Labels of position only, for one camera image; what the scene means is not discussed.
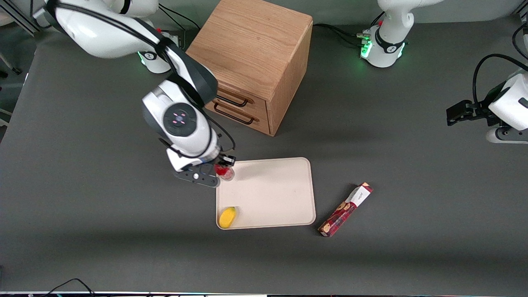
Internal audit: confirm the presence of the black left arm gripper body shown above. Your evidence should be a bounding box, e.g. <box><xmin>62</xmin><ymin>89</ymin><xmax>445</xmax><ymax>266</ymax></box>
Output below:
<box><xmin>470</xmin><ymin>94</ymin><xmax>502</xmax><ymax>127</ymax></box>

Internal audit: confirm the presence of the beige plastic tray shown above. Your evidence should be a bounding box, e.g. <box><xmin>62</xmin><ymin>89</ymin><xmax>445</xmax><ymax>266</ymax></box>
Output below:
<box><xmin>216</xmin><ymin>157</ymin><xmax>316</xmax><ymax>230</ymax></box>

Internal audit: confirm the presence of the yellow lemon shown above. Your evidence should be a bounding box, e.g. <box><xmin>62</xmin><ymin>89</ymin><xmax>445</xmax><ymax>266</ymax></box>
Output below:
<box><xmin>219</xmin><ymin>207</ymin><xmax>237</xmax><ymax>229</ymax></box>

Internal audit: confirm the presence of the wooden drawer cabinet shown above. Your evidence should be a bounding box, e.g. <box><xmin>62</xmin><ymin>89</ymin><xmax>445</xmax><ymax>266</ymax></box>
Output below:
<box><xmin>186</xmin><ymin>0</ymin><xmax>314</xmax><ymax>137</ymax></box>

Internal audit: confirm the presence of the red cookie box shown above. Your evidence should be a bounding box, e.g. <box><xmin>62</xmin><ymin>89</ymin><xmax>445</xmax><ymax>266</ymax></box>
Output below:
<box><xmin>318</xmin><ymin>182</ymin><xmax>374</xmax><ymax>238</ymax></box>

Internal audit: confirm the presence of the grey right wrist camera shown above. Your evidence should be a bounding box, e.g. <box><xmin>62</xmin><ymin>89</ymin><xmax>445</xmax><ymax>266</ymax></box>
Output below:
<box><xmin>173</xmin><ymin>164</ymin><xmax>220</xmax><ymax>189</ymax></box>

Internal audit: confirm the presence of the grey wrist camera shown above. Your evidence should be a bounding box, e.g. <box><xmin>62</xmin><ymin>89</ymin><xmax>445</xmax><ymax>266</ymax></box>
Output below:
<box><xmin>173</xmin><ymin>164</ymin><xmax>220</xmax><ymax>189</ymax></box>
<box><xmin>486</xmin><ymin>126</ymin><xmax>528</xmax><ymax>144</ymax></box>

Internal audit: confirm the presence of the thin black cable at wrist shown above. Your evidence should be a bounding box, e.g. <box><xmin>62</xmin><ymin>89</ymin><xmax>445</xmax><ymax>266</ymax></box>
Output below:
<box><xmin>200</xmin><ymin>107</ymin><xmax>236</xmax><ymax>152</ymax></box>

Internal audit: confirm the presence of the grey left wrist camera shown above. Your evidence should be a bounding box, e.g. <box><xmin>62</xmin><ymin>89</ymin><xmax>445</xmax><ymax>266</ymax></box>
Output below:
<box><xmin>486</xmin><ymin>126</ymin><xmax>528</xmax><ymax>144</ymax></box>

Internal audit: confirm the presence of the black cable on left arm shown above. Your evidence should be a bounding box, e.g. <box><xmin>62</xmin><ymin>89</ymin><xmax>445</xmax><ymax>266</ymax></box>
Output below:
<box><xmin>472</xmin><ymin>53</ymin><xmax>528</xmax><ymax>108</ymax></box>

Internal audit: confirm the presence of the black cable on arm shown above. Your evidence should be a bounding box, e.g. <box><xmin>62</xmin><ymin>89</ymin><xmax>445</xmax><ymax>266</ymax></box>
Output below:
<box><xmin>45</xmin><ymin>0</ymin><xmax>207</xmax><ymax>108</ymax></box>
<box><xmin>472</xmin><ymin>53</ymin><xmax>528</xmax><ymax>108</ymax></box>

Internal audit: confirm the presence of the black metal drawer handle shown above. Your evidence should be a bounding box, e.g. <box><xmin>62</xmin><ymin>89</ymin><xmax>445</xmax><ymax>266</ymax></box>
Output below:
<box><xmin>215</xmin><ymin>94</ymin><xmax>250</xmax><ymax>108</ymax></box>
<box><xmin>213</xmin><ymin>103</ymin><xmax>255</xmax><ymax>125</ymax></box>

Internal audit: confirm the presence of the black cable to arm base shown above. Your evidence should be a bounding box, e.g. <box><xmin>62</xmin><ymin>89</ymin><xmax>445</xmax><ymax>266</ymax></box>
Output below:
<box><xmin>312</xmin><ymin>12</ymin><xmax>386</xmax><ymax>47</ymax></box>
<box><xmin>158</xmin><ymin>3</ymin><xmax>199</xmax><ymax>49</ymax></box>

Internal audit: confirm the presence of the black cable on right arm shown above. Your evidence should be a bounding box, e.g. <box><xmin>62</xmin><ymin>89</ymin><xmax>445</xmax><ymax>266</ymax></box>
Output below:
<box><xmin>45</xmin><ymin>0</ymin><xmax>207</xmax><ymax>108</ymax></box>

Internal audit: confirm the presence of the black cable at table edge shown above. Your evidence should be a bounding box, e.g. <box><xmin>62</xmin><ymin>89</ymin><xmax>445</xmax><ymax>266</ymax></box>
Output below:
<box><xmin>41</xmin><ymin>278</ymin><xmax>96</xmax><ymax>297</ymax></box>

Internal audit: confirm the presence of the aluminium frame profile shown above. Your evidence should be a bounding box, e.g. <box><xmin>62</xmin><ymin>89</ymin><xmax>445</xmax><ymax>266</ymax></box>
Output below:
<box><xmin>0</xmin><ymin>0</ymin><xmax>42</xmax><ymax>34</ymax></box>

